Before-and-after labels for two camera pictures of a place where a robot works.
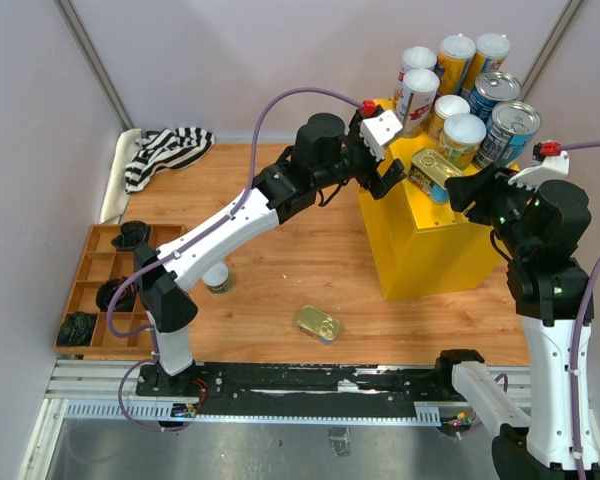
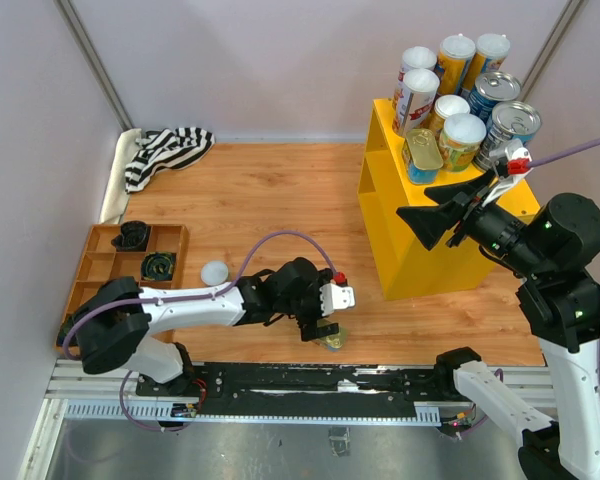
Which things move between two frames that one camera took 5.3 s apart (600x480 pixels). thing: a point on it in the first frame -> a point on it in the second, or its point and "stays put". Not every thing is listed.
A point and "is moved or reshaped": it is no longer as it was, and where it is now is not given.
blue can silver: x=492 y=88 stays put
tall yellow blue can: x=491 y=52 stays put
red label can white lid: x=417 y=57 stays put
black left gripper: x=381 y=184 -> x=308 y=325
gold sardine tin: x=318 y=324 is moved or reshaped
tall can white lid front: x=416 y=100 stays put
